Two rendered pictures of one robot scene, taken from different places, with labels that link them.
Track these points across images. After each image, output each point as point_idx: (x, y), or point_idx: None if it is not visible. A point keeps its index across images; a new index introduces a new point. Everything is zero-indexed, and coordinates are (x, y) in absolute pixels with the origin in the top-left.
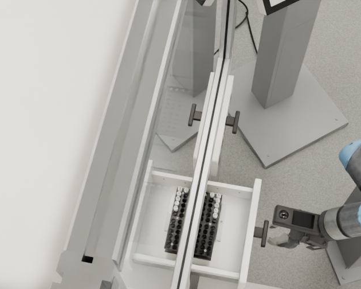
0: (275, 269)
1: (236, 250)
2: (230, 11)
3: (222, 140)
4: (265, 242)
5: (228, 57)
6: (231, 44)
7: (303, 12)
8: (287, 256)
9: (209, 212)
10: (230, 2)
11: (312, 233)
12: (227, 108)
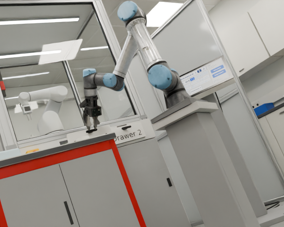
0: None
1: None
2: (126, 88)
3: (116, 131)
4: (87, 130)
5: (136, 113)
6: (134, 106)
7: (217, 129)
8: None
9: None
10: (124, 84)
11: (84, 101)
12: (126, 125)
